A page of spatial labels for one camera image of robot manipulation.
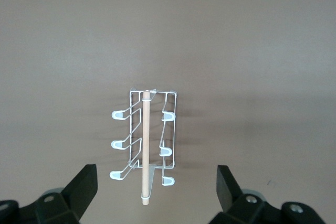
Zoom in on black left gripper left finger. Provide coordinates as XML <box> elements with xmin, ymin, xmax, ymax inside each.
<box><xmin>0</xmin><ymin>164</ymin><xmax>99</xmax><ymax>224</ymax></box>

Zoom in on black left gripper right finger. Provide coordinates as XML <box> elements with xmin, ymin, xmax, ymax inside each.
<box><xmin>211</xmin><ymin>165</ymin><xmax>326</xmax><ymax>224</ymax></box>

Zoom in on brown table cover mat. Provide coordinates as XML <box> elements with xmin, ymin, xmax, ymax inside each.
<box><xmin>0</xmin><ymin>0</ymin><xmax>336</xmax><ymax>224</ymax></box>

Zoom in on white wire cup holder rack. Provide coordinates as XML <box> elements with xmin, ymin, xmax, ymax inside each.
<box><xmin>109</xmin><ymin>87</ymin><xmax>177</xmax><ymax>206</ymax></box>

